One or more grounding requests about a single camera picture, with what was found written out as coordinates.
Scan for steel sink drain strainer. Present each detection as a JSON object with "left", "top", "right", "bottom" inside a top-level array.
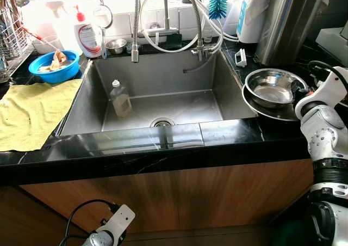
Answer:
[{"left": 150, "top": 117, "right": 176, "bottom": 128}]

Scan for steel hose sprayer faucet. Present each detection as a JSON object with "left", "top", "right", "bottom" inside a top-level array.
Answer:
[{"left": 129, "top": 0, "right": 143, "bottom": 63}]

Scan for steel bowl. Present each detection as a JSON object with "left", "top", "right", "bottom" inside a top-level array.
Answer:
[{"left": 245, "top": 68, "right": 309, "bottom": 109}]

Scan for green sponge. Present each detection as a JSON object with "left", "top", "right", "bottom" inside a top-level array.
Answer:
[{"left": 165, "top": 33, "right": 184, "bottom": 50}]

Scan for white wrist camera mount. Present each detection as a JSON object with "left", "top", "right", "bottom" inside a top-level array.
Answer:
[
  {"left": 101, "top": 204, "right": 136, "bottom": 241},
  {"left": 295, "top": 66, "right": 348, "bottom": 114}
]

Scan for white soap bottle red cap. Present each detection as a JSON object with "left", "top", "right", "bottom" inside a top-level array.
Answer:
[{"left": 73, "top": 5, "right": 105, "bottom": 59}]

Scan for brown wood cabinet door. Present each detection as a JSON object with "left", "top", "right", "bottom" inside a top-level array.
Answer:
[
  {"left": 0, "top": 185, "right": 58, "bottom": 246},
  {"left": 19, "top": 158, "right": 316, "bottom": 233}
]

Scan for red handled utensil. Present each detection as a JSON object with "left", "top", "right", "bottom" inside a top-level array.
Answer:
[{"left": 22, "top": 27, "right": 61, "bottom": 50}]

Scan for small steel cup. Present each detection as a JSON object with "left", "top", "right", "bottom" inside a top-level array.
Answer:
[{"left": 106, "top": 38, "right": 128, "bottom": 55}]

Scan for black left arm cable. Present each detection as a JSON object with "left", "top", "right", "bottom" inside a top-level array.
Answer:
[{"left": 59, "top": 199, "right": 119, "bottom": 246}]

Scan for blue bottle brush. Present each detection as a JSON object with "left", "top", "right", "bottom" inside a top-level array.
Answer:
[{"left": 208, "top": 0, "right": 229, "bottom": 20}]

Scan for clear plastic bottle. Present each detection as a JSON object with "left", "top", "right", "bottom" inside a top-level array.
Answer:
[{"left": 109, "top": 79, "right": 133, "bottom": 119}]

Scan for white water filter blue label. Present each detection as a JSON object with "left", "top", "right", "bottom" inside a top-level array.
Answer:
[{"left": 237, "top": 0, "right": 267, "bottom": 44}]

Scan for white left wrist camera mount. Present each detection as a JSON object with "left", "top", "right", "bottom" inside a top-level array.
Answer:
[{"left": 101, "top": 204, "right": 136, "bottom": 241}]

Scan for blue plastic bowl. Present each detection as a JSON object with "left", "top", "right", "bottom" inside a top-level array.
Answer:
[{"left": 28, "top": 50, "right": 82, "bottom": 84}]

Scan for round wire strainer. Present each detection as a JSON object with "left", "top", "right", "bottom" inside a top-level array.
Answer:
[{"left": 92, "top": 0, "right": 114, "bottom": 30}]

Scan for small white clip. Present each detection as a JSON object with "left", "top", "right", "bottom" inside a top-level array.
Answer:
[{"left": 234, "top": 48, "right": 248, "bottom": 68}]

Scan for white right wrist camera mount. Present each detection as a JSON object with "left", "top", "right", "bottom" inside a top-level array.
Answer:
[{"left": 295, "top": 66, "right": 348, "bottom": 114}]

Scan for white hose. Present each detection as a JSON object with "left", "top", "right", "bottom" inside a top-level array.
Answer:
[{"left": 139, "top": 0, "right": 240, "bottom": 53}]

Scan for beige food scraps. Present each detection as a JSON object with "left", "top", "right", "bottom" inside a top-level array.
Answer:
[{"left": 39, "top": 50, "right": 70, "bottom": 72}]

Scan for steel wire dish rack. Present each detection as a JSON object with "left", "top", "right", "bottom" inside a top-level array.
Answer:
[{"left": 0, "top": 7, "right": 33, "bottom": 62}]

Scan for tall steel container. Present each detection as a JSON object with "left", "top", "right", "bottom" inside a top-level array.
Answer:
[{"left": 254, "top": 0, "right": 328, "bottom": 67}]

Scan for steel curved faucet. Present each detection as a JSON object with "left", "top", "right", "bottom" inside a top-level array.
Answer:
[{"left": 158, "top": 0, "right": 223, "bottom": 73}]

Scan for white washing machine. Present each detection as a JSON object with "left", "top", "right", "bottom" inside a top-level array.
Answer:
[{"left": 315, "top": 26, "right": 348, "bottom": 59}]

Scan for stainless steel sink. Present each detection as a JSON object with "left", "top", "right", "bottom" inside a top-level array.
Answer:
[{"left": 54, "top": 50, "right": 259, "bottom": 149}]

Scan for yellow cloth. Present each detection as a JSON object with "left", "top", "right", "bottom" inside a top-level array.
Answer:
[{"left": 0, "top": 78, "right": 83, "bottom": 152}]

